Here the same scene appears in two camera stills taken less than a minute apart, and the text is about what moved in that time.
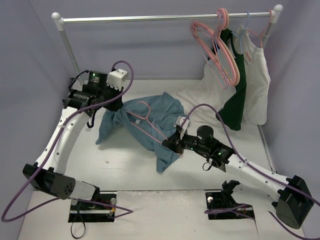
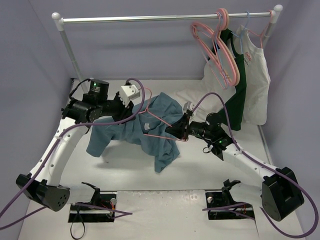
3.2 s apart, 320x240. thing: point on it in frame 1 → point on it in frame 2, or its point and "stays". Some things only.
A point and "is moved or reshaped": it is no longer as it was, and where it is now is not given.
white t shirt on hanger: x=257 y=78 stays
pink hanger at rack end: x=260 y=35 stays
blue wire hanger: x=241 y=36 stays
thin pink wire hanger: x=158 y=141 → x=147 y=110
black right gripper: x=178 y=141 → x=186 y=127
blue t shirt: x=147 y=121 is moved or reshaped
